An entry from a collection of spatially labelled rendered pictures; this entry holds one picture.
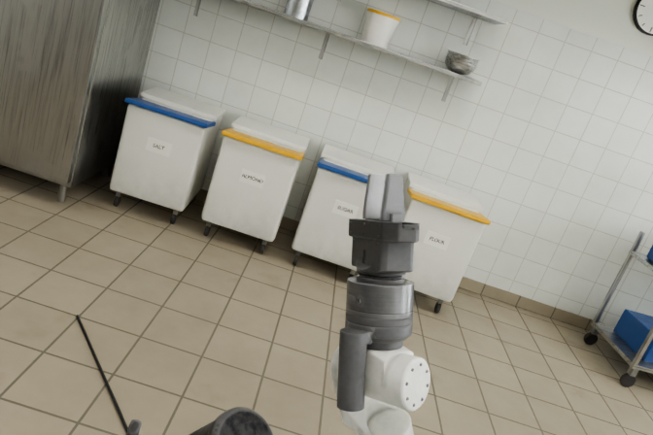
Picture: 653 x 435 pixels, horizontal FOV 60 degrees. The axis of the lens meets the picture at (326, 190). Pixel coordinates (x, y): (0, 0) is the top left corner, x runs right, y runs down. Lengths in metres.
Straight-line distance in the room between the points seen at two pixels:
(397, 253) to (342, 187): 2.96
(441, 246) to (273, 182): 1.19
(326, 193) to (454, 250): 0.93
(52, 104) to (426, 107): 2.49
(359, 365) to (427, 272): 3.18
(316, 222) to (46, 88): 1.84
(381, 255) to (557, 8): 3.79
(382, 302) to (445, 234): 3.09
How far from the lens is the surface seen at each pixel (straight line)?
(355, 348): 0.71
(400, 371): 0.72
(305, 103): 4.23
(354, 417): 0.81
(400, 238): 0.69
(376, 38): 3.92
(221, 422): 0.75
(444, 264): 3.86
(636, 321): 4.62
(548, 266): 4.78
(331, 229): 3.75
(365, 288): 0.71
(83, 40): 3.63
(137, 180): 3.92
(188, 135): 3.75
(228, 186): 3.75
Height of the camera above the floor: 1.62
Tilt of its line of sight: 16 degrees down
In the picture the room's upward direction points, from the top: 19 degrees clockwise
